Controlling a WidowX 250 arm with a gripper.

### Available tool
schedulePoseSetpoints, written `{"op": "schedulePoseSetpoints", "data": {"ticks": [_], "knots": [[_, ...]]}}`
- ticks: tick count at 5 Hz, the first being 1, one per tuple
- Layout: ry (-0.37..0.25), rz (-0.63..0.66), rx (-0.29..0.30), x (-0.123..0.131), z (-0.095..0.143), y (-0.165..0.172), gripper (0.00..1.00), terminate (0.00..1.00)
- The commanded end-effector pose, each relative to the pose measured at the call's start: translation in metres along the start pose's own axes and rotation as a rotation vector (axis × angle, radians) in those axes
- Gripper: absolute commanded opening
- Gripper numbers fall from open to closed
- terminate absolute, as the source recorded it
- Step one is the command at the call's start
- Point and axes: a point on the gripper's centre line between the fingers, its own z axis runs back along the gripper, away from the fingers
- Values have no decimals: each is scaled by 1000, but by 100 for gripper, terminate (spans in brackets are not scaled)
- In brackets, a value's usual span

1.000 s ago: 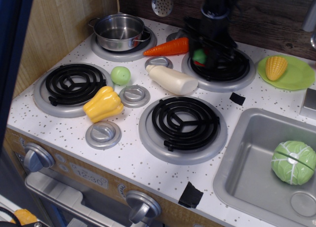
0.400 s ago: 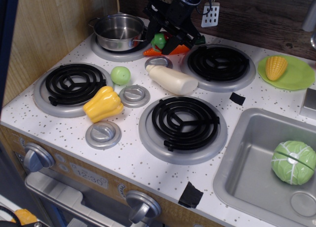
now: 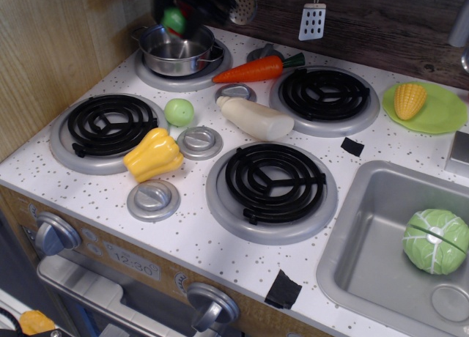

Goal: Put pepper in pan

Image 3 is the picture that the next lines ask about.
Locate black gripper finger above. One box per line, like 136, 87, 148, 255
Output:
182, 7, 209, 39
152, 0, 169, 24

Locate red chili pepper toy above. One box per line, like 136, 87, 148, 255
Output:
161, 0, 192, 38

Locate steel pan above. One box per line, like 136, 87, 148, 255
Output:
131, 25, 225, 77

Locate yellow bell pepper toy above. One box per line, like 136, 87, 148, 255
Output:
123, 127, 184, 182

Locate hanging steel skimmer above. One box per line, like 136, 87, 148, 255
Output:
229, 0, 257, 26

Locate back left burner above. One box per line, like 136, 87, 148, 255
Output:
134, 40, 232, 93

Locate silver stove top knob back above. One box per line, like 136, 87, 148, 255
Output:
246, 43, 284, 62

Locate silver stove knob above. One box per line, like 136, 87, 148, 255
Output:
215, 83, 257, 102
177, 126, 224, 160
127, 179, 180, 222
246, 43, 284, 62

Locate orange toy carrot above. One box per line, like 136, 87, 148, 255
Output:
212, 53, 306, 84

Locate silver stove top knob upper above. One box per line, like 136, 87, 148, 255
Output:
215, 83, 257, 102

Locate light green toy apple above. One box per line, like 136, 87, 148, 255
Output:
164, 98, 194, 127

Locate hanging slotted spatula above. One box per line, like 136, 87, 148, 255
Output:
298, 0, 327, 41

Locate cream plastic bottle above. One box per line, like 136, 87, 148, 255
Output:
216, 96, 295, 141

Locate silver stove top knob middle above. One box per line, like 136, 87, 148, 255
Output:
177, 126, 224, 160

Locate back right black burner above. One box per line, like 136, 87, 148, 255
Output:
269, 66, 380, 138

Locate silver stove top knob front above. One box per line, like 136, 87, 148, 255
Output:
127, 179, 180, 222

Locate front right black burner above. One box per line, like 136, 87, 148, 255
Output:
206, 143, 338, 245

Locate black tape piece small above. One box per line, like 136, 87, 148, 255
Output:
341, 137, 365, 158

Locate yellow toy corn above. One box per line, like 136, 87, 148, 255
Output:
394, 83, 427, 120

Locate light green plate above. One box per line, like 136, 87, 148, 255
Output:
382, 82, 468, 134

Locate oven clock display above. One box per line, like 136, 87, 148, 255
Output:
103, 241, 161, 281

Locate silver oven knob left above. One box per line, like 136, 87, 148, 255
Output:
35, 212, 82, 256

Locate silver oven knob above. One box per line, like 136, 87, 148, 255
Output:
187, 282, 240, 333
35, 212, 82, 256

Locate silver faucet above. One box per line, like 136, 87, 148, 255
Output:
448, 0, 468, 73

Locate black tape piece front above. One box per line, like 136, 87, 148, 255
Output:
265, 270, 303, 310

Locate silver oven knob right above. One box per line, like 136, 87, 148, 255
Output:
187, 282, 240, 333

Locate silver sink basin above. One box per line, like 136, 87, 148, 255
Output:
317, 161, 468, 336

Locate silver faucet base block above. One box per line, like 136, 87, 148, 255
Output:
444, 131, 469, 178

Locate green toy cabbage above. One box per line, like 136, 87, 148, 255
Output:
402, 209, 468, 275

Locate yellow object bottom left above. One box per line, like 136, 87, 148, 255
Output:
19, 310, 56, 336

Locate silver oven door handle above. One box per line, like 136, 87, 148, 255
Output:
37, 256, 200, 336

